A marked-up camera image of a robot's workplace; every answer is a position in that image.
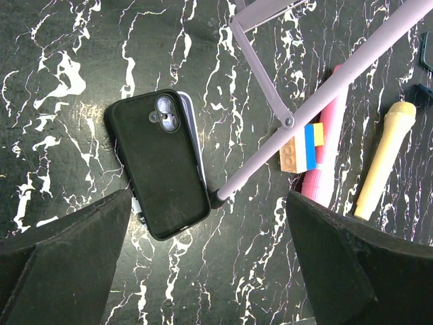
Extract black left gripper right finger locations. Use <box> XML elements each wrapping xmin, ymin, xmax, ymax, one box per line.
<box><xmin>286</xmin><ymin>191</ymin><xmax>432</xmax><ymax>324</ymax></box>

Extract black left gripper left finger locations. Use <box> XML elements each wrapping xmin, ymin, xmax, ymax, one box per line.
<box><xmin>1</xmin><ymin>190</ymin><xmax>131</xmax><ymax>324</ymax></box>

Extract teal smartphone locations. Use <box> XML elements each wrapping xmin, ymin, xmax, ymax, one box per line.
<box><xmin>419</xmin><ymin>32</ymin><xmax>433</xmax><ymax>71</ymax></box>

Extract pink marker pen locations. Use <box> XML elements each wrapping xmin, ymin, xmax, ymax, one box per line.
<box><xmin>300</xmin><ymin>64</ymin><xmax>349</xmax><ymax>209</ymax></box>

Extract white blue yellow toy blocks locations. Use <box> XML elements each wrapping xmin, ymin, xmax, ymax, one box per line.
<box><xmin>279</xmin><ymin>123</ymin><xmax>324</xmax><ymax>174</ymax></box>

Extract yellow marker pen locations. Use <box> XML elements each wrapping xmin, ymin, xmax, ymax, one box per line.
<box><xmin>354</xmin><ymin>102</ymin><xmax>416</xmax><ymax>221</ymax></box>

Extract lilac tripod stand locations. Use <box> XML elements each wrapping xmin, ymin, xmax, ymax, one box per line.
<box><xmin>210</xmin><ymin>1</ymin><xmax>432</xmax><ymax>209</ymax></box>

